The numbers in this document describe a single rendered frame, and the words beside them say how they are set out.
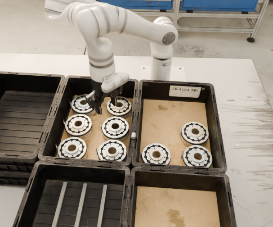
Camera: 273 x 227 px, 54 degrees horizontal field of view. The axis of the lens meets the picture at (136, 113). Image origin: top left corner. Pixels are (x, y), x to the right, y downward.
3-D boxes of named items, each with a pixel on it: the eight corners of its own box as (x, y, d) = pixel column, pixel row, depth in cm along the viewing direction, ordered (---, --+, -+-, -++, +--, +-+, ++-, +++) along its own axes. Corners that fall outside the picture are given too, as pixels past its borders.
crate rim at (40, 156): (67, 79, 113) (66, 74, 111) (139, 83, 112) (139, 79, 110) (38, 163, 87) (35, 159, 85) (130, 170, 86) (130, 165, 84)
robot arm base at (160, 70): (148, 78, 134) (149, 49, 121) (166, 76, 135) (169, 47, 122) (152, 91, 128) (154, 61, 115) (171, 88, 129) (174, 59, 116)
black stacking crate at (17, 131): (5, 91, 121) (-5, 72, 112) (70, 95, 120) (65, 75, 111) (-38, 170, 95) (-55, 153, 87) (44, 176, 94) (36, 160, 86)
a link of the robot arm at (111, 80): (105, 94, 74) (104, 78, 69) (82, 74, 79) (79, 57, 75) (131, 80, 78) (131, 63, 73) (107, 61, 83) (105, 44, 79)
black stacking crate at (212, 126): (139, 99, 119) (139, 80, 110) (206, 103, 118) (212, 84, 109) (131, 183, 93) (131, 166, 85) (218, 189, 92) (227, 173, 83)
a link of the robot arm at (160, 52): (149, 16, 109) (148, 52, 122) (157, 28, 103) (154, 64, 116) (171, 13, 111) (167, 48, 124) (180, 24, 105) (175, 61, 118)
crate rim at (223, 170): (139, 83, 112) (139, 79, 110) (212, 87, 110) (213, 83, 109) (131, 170, 86) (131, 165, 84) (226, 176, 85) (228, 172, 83)
